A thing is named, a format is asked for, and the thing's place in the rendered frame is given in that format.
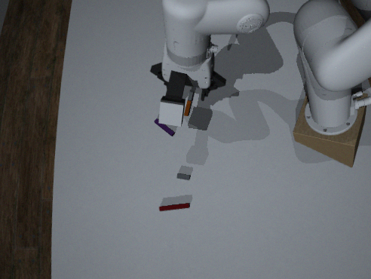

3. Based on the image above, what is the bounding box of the orange rod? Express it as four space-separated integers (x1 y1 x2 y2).
184 101 191 116

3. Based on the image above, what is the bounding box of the dark red rod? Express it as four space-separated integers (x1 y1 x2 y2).
159 204 189 211

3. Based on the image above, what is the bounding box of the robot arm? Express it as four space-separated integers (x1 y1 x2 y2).
159 0 371 135

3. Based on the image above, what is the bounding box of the purple rod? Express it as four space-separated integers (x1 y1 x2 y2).
155 119 174 136

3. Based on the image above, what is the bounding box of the grey rectangular bar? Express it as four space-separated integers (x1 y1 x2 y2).
188 90 194 101
177 173 189 180

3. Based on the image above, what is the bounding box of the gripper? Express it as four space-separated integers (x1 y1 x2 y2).
150 42 226 101

